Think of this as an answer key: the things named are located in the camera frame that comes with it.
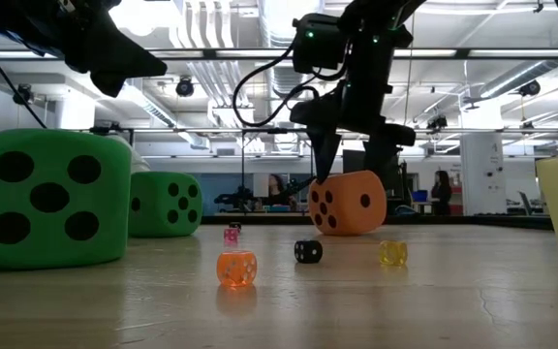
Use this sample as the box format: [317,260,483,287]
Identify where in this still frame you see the red shelf rack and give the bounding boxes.
[446,186,465,216]

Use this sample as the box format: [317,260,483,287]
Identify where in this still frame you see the green foam die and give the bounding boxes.
[128,171,203,238]
[0,128,133,270]

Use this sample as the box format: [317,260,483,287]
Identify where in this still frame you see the small orange translucent die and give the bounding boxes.
[216,249,259,288]

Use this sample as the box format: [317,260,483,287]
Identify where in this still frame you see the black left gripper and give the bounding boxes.
[0,0,168,97]

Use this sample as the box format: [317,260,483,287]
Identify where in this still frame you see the small yellow translucent die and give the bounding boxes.
[379,239,409,268]

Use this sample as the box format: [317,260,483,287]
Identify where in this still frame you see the grey office chair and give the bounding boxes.
[517,190,545,217]

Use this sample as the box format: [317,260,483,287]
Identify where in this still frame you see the person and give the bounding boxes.
[430,169,455,217]
[264,173,300,212]

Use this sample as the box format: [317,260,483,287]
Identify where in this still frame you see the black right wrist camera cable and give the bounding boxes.
[232,36,322,130]

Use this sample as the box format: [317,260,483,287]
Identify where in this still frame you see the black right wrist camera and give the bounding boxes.
[291,13,354,75]

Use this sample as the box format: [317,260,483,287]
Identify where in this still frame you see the orange foam die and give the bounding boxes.
[307,170,388,238]

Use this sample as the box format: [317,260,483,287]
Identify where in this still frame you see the white pillar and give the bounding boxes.
[459,133,509,217]

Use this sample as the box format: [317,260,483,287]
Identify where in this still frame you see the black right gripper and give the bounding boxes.
[288,23,419,185]

